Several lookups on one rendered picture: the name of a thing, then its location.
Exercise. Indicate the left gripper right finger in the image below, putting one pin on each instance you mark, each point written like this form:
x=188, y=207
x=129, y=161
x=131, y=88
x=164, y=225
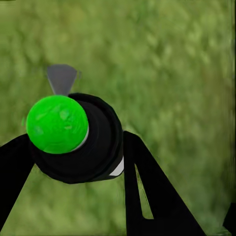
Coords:
x=171, y=215

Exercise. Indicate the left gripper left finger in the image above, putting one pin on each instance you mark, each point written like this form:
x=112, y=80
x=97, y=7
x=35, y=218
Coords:
x=16, y=162

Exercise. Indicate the pesticide atomizer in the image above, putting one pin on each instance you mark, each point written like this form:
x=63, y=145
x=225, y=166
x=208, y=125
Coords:
x=74, y=137

